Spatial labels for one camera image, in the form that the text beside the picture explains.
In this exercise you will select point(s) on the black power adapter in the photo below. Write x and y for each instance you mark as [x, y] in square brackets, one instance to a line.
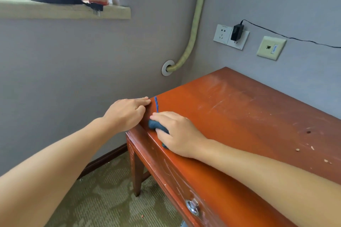
[236, 32]

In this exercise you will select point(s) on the person's right forearm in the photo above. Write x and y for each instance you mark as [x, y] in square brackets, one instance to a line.
[266, 181]

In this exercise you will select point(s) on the white double wall socket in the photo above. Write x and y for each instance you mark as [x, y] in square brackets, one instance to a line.
[221, 34]

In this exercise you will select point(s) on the beige window sill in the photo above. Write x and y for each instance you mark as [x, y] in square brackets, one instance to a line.
[64, 10]

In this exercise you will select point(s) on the person's right hand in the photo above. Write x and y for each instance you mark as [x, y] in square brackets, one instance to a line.
[181, 136]

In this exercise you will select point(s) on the person's left hand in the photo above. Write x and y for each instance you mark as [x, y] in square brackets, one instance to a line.
[125, 113]

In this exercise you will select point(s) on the dark wooden baseboard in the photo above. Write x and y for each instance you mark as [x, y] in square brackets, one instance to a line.
[104, 160]

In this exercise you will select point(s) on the cream network wall plate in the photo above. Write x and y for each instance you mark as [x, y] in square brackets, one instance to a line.
[271, 48]

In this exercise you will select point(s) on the beige wrapped pipe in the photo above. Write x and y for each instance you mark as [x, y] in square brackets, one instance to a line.
[198, 8]

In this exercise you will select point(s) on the red wooden desk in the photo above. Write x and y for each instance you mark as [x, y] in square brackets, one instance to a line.
[239, 117]

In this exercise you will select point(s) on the black power plug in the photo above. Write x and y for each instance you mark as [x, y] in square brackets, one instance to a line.
[96, 8]

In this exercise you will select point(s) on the person's left fingers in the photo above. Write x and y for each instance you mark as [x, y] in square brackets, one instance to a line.
[142, 101]

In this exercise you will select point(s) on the person's left forearm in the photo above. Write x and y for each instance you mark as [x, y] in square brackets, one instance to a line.
[50, 171]

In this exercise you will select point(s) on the person's right fingers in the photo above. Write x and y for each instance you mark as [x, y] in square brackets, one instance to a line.
[166, 119]

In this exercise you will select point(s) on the blue cleaning cloth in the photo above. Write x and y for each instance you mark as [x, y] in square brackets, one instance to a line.
[154, 124]

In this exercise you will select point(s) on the grey round wall flange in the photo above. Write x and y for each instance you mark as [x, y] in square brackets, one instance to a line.
[164, 69]

